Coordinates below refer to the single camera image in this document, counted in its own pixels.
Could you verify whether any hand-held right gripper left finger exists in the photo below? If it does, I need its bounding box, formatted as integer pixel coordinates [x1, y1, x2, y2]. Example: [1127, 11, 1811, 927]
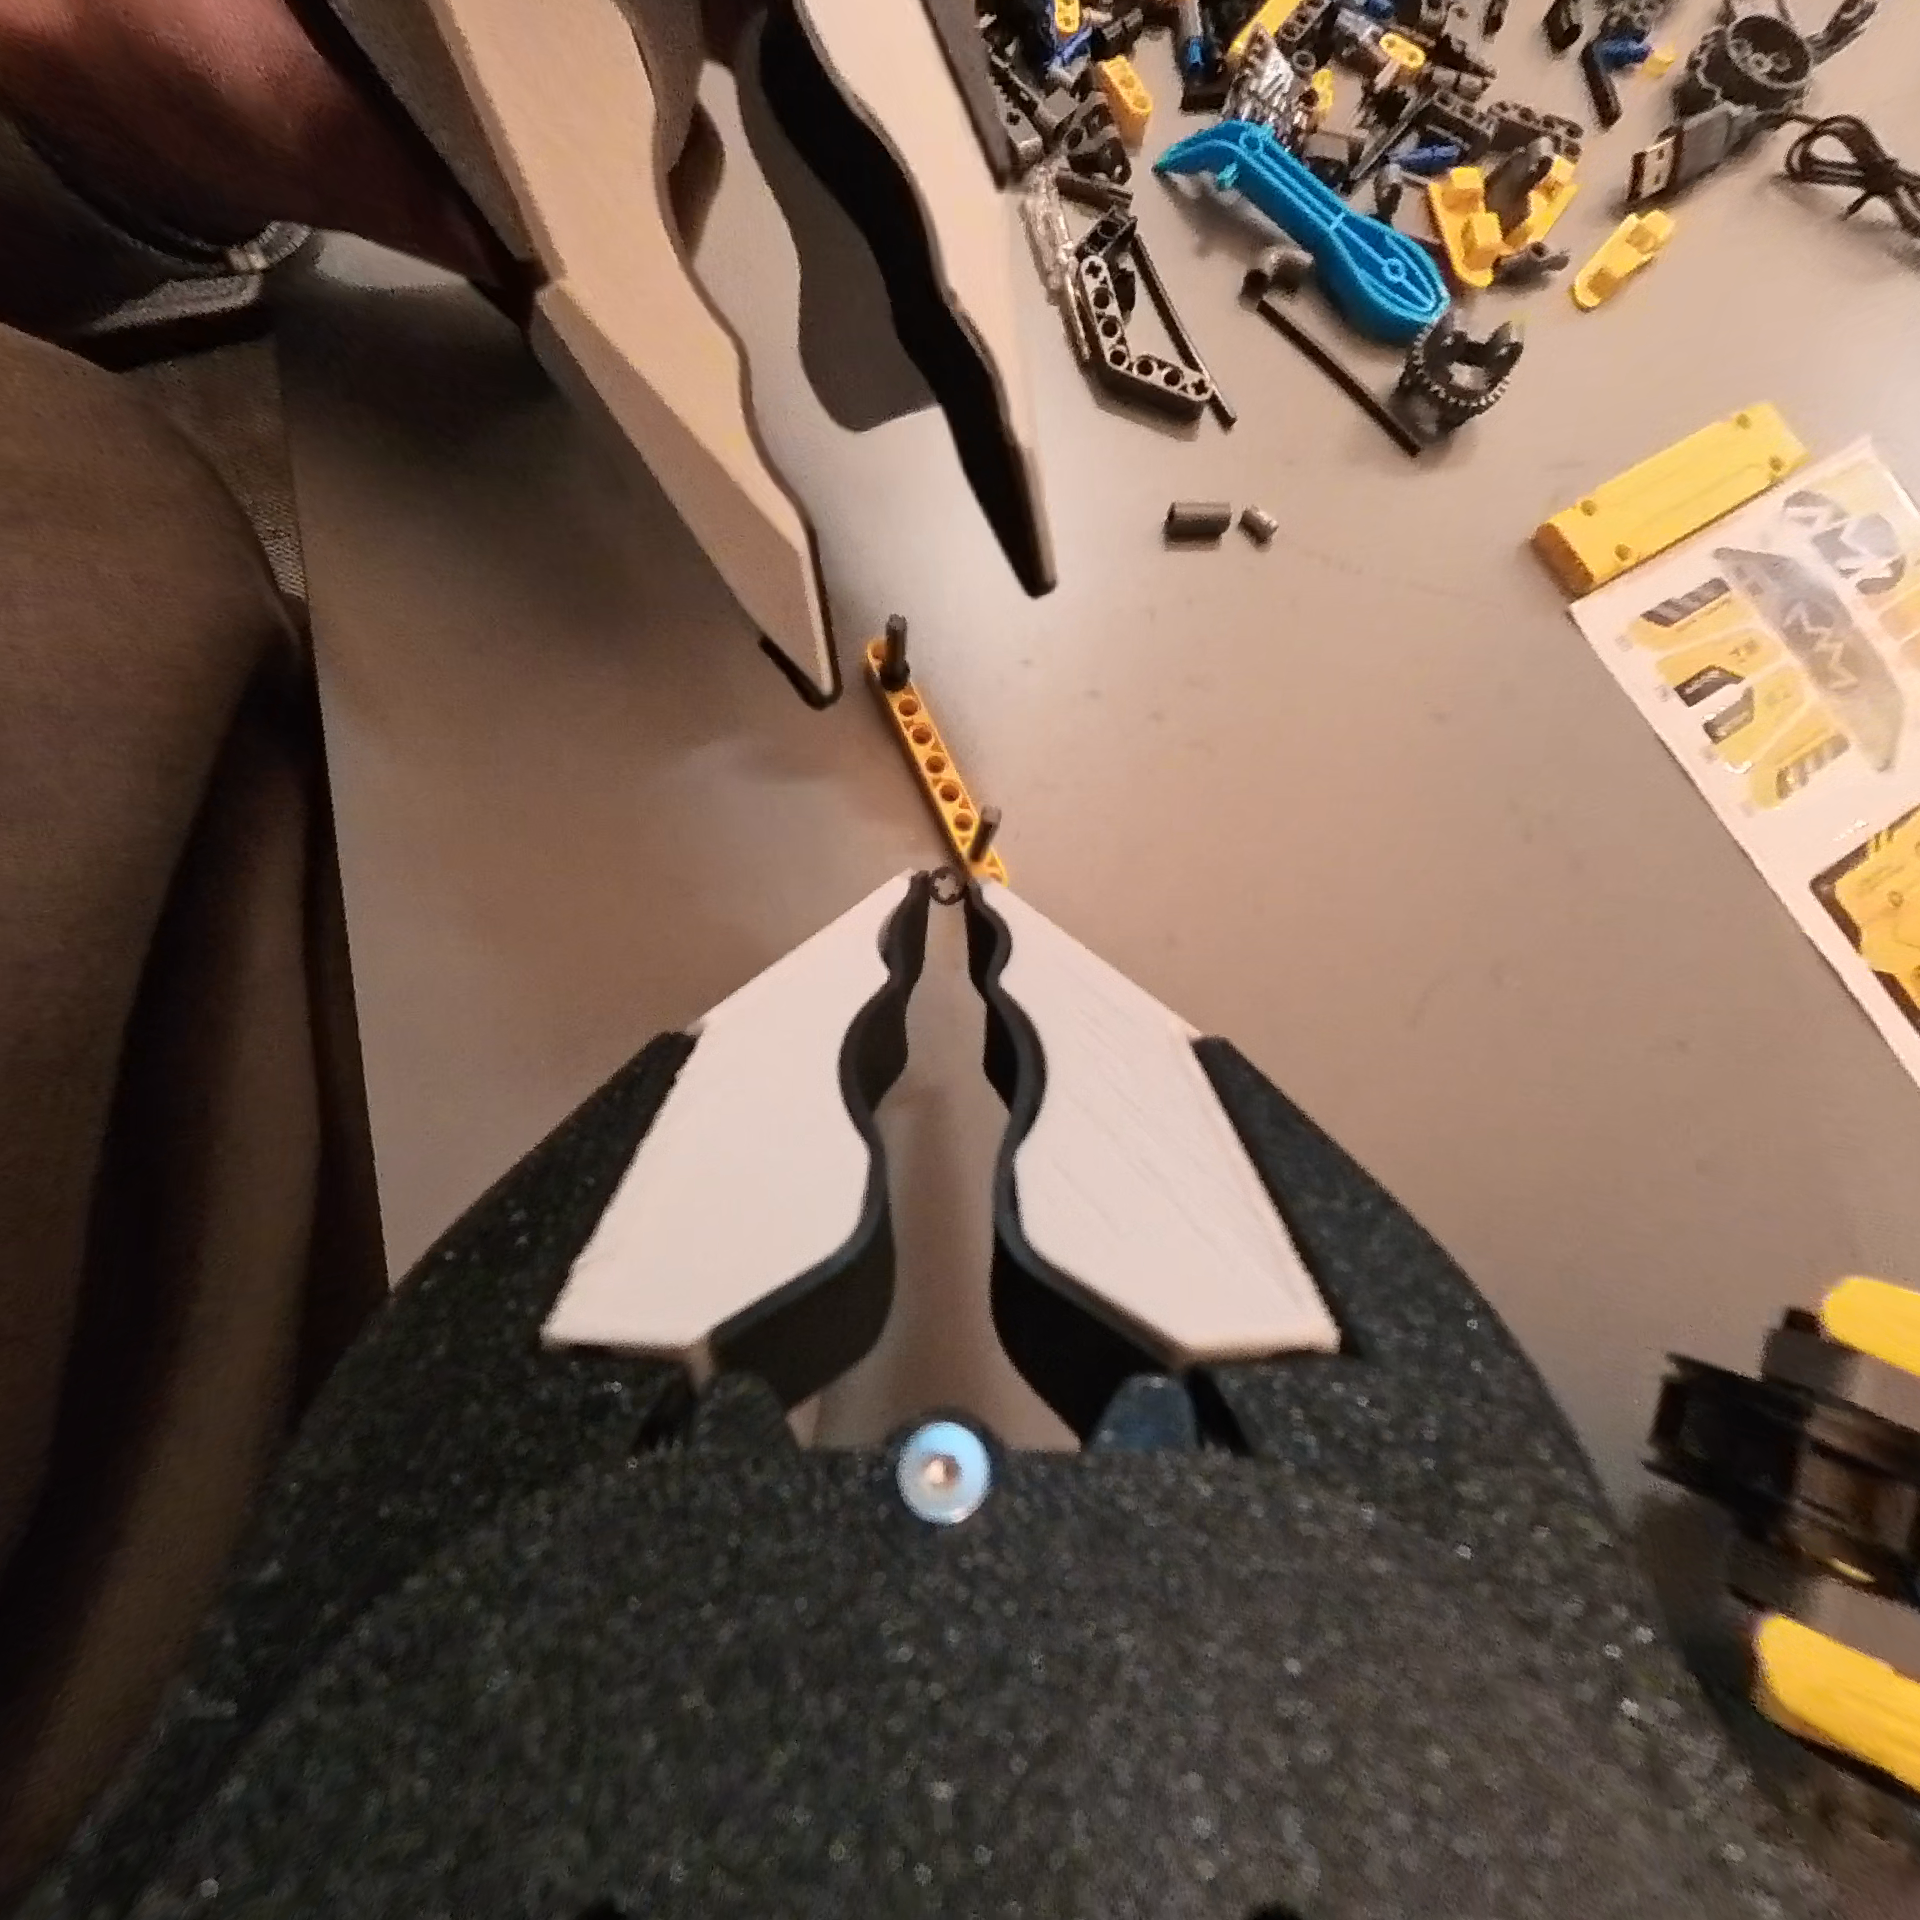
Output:
[543, 866, 934, 1378]

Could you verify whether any blue plastic separator tool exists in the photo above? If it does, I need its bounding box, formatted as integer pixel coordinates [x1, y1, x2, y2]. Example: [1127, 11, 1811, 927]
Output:
[1159, 115, 1455, 331]

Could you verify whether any yellow thin beam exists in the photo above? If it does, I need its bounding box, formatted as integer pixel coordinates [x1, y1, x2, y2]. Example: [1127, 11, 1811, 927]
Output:
[868, 640, 1009, 880]

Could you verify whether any yellow fender piece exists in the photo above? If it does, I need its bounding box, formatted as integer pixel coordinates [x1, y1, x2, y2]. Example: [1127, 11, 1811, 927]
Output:
[1430, 142, 1577, 286]

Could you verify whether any grey mesh strap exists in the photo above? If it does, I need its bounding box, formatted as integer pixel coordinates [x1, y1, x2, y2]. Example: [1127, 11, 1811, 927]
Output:
[75, 218, 319, 364]

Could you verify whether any clear handle screwdriver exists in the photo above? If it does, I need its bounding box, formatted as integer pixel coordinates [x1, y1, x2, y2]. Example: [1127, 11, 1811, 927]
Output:
[1017, 159, 1097, 364]

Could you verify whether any yellow rectangular panel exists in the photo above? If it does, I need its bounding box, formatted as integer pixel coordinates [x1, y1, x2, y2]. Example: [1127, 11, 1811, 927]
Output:
[1525, 400, 1811, 587]

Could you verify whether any small yellow curved piece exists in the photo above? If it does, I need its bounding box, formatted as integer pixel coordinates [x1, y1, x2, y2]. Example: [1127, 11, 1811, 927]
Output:
[1573, 215, 1670, 314]

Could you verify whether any pile of small building pieces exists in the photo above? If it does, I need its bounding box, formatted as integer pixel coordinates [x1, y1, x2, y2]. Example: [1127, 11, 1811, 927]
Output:
[978, 0, 1681, 215]

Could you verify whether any person's left hand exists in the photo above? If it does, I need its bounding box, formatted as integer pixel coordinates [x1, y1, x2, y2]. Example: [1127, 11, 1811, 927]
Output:
[46, 0, 531, 320]

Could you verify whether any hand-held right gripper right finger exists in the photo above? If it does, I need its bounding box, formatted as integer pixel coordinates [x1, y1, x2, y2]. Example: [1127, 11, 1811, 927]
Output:
[962, 880, 1339, 1457]

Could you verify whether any black bevel gear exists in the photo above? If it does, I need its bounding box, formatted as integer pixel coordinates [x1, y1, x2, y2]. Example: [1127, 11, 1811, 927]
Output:
[1395, 320, 1519, 431]

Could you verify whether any black usb cable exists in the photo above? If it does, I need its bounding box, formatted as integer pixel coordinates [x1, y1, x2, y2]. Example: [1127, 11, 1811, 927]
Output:
[1632, 113, 1920, 234]

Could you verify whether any yellow sticker sheet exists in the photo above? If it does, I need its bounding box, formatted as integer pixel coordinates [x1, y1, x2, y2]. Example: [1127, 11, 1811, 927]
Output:
[1561, 431, 1920, 1085]

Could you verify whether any dark grey angled beam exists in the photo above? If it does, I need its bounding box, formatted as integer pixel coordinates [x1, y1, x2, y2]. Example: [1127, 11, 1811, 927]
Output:
[1078, 215, 1206, 417]

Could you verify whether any thick black rod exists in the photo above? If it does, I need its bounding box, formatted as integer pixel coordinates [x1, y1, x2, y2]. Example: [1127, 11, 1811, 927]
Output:
[1259, 286, 1430, 458]

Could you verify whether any black wheel hub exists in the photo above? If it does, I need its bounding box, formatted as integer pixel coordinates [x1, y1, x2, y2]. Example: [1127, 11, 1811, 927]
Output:
[1670, 0, 1818, 115]

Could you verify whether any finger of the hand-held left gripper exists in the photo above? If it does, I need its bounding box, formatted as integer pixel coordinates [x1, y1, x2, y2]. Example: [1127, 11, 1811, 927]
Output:
[752, 0, 1063, 606]
[319, 0, 843, 705]

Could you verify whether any yellow toy vehicle model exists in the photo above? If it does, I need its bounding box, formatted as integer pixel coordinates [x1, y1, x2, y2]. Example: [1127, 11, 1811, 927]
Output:
[1637, 1275, 1920, 1800]

